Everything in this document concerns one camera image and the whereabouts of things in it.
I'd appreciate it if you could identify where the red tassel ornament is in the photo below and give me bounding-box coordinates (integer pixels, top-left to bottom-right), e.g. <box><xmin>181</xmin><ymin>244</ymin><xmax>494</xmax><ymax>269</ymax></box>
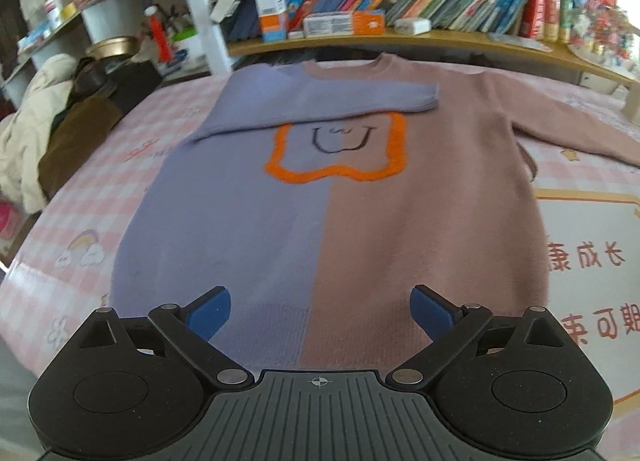
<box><xmin>142</xmin><ymin>6</ymin><xmax>173</xmax><ymax>64</ymax></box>

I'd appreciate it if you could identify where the white pen cup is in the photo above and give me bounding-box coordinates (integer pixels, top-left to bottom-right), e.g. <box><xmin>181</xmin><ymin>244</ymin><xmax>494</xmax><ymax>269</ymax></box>
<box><xmin>622</xmin><ymin>86</ymin><xmax>640</xmax><ymax>124</ymax></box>

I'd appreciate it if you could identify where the flat white orange box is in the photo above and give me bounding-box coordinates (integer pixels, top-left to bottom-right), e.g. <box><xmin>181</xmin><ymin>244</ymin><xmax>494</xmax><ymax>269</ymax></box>
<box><xmin>302</xmin><ymin>10</ymin><xmax>387</xmax><ymax>38</ymax></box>

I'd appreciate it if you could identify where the brown corduroy cloth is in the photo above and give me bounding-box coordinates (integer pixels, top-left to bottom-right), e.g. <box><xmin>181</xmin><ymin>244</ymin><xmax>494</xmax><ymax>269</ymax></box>
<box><xmin>37</xmin><ymin>96</ymin><xmax>123</xmax><ymax>202</ymax></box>

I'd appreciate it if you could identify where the white and wooden bookshelf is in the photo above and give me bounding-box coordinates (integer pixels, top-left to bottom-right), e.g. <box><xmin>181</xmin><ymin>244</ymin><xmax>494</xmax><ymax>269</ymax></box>
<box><xmin>0</xmin><ymin>0</ymin><xmax>640</xmax><ymax>107</ymax></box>

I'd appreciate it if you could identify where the blue plastic packet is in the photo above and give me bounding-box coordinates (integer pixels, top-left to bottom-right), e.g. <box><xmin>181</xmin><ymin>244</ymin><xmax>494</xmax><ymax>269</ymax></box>
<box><xmin>487</xmin><ymin>32</ymin><xmax>551</xmax><ymax>54</ymax></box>

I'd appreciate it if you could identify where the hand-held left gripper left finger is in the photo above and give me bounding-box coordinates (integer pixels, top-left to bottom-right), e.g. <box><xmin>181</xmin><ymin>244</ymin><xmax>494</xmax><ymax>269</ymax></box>
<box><xmin>75</xmin><ymin>286</ymin><xmax>251</xmax><ymax>388</ymax></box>

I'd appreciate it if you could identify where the bunch of pens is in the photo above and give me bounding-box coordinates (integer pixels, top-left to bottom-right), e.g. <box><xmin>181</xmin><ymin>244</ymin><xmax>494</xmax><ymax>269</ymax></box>
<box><xmin>165</xmin><ymin>6</ymin><xmax>193</xmax><ymax>34</ymax></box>

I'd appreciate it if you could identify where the cream white cloth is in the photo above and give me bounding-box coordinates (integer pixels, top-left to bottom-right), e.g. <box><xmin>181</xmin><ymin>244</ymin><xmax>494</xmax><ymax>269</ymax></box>
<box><xmin>0</xmin><ymin>54</ymin><xmax>78</xmax><ymax>214</ymax></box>

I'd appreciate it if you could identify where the tall white blue orange box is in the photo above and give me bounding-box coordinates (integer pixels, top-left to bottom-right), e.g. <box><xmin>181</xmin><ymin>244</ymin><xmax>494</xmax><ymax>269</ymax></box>
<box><xmin>251</xmin><ymin>0</ymin><xmax>290</xmax><ymax>42</ymax></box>

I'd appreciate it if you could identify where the pink patterned bag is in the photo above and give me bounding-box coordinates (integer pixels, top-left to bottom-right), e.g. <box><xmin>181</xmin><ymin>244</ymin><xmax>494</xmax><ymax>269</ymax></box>
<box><xmin>0</xmin><ymin>201</ymin><xmax>22</xmax><ymax>242</ymax></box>

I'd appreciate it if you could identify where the white bottle with blue label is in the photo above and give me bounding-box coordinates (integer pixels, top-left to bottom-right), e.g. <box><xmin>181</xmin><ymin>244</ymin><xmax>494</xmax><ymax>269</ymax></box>
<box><xmin>42</xmin><ymin>0</ymin><xmax>63</xmax><ymax>29</ymax></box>

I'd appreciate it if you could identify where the black box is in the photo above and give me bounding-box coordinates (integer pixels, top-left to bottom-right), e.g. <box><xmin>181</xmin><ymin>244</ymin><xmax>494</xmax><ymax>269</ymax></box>
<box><xmin>110</xmin><ymin>61</ymin><xmax>163</xmax><ymax>117</ymax></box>

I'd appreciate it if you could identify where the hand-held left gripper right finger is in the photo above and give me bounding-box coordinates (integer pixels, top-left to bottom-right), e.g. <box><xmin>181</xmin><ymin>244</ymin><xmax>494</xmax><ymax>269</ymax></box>
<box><xmin>386</xmin><ymin>284</ymin><xmax>572</xmax><ymax>388</ymax></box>

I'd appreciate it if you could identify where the white tub with green lid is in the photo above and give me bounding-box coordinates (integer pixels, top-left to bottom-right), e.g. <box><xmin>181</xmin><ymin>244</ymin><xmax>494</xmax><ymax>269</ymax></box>
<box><xmin>170</xmin><ymin>27</ymin><xmax>208</xmax><ymax>73</ymax></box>

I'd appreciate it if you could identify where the pink checked printed tablecloth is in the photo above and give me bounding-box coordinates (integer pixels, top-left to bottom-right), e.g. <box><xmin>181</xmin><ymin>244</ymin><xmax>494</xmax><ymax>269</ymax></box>
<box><xmin>0</xmin><ymin>58</ymin><xmax>640</xmax><ymax>444</ymax></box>

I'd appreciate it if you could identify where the purple and pink sweater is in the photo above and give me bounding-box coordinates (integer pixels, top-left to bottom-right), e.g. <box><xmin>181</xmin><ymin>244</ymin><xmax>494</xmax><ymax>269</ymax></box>
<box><xmin>109</xmin><ymin>54</ymin><xmax>640</xmax><ymax>373</ymax></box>

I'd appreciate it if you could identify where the white charger plug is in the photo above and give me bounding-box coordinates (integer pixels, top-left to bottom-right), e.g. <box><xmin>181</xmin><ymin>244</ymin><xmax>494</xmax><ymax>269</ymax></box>
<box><xmin>394</xmin><ymin>17</ymin><xmax>432</xmax><ymax>36</ymax></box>

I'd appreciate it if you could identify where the gold round tin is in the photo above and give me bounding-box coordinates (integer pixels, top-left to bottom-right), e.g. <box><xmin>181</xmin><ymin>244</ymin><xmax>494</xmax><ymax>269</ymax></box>
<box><xmin>85</xmin><ymin>36</ymin><xmax>141</xmax><ymax>60</ymax></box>

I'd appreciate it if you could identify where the brown leather shoe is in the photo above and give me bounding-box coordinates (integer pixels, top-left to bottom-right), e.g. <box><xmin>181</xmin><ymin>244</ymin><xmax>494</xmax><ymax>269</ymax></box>
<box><xmin>75</xmin><ymin>56</ymin><xmax>118</xmax><ymax>97</ymax></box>

